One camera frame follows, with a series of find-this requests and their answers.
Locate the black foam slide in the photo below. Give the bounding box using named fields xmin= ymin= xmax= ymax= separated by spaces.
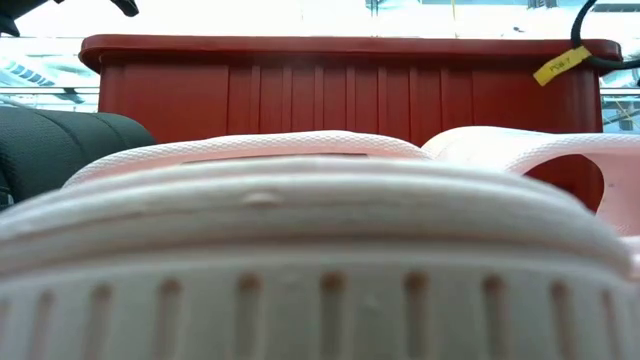
xmin=0 ymin=105 xmax=157 ymax=211

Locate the white foam slide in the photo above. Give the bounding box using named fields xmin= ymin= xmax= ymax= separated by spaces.
xmin=422 ymin=125 xmax=640 ymax=281
xmin=0 ymin=129 xmax=640 ymax=360

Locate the red plastic bin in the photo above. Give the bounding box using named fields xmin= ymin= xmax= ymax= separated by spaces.
xmin=78 ymin=33 xmax=624 ymax=214

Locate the yellow cable tag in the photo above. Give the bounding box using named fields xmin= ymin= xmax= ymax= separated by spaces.
xmin=532 ymin=45 xmax=593 ymax=87

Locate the thick black cable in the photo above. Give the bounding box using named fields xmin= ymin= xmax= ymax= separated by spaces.
xmin=569 ymin=0 xmax=640 ymax=71

